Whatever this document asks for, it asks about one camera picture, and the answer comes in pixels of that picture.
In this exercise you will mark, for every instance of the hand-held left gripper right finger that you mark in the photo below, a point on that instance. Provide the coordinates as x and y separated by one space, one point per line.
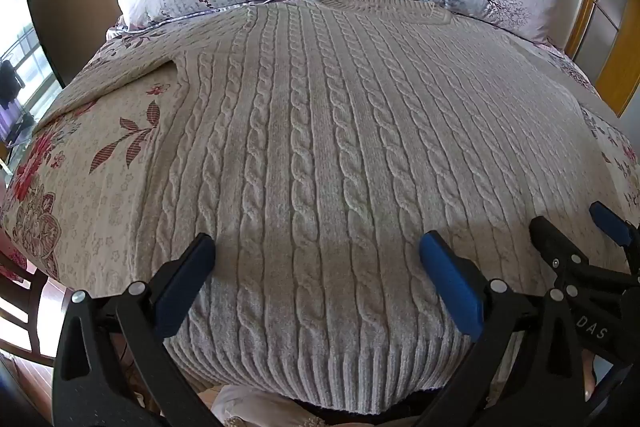
450 288

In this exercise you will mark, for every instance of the bright balcony window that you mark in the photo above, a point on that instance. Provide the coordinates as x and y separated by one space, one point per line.
22 57

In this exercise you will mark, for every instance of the dark wooden chair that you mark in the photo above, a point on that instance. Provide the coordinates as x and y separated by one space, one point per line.
30 302

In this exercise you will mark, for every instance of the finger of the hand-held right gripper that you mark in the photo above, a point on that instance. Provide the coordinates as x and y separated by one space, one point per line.
611 223
555 247

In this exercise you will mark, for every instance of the red floral bed sheet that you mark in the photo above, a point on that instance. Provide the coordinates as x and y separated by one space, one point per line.
90 217

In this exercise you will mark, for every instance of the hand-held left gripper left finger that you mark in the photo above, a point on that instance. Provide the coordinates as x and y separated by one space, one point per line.
185 278

